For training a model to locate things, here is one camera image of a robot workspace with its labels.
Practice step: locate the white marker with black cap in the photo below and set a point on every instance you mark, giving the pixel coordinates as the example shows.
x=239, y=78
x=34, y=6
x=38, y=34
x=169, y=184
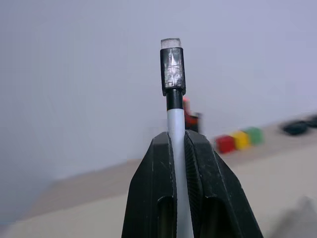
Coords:
x=173, y=69

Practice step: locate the black sunglasses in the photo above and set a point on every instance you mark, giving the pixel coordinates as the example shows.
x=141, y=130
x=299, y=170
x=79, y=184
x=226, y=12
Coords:
x=294, y=127

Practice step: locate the green wooden block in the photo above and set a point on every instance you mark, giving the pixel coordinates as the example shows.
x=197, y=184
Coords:
x=255, y=136

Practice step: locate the red wooden block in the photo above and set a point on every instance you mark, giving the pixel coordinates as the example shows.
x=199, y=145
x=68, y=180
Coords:
x=225, y=144

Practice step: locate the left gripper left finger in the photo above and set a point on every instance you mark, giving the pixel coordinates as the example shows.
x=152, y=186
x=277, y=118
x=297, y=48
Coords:
x=148, y=188

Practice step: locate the yellow wooden block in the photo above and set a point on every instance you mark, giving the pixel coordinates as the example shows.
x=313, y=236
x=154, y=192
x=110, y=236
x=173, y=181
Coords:
x=241, y=140

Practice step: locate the tall black pen holder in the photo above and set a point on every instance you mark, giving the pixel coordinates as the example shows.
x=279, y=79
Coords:
x=196, y=122

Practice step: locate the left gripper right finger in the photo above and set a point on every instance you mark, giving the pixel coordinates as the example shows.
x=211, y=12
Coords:
x=213, y=188

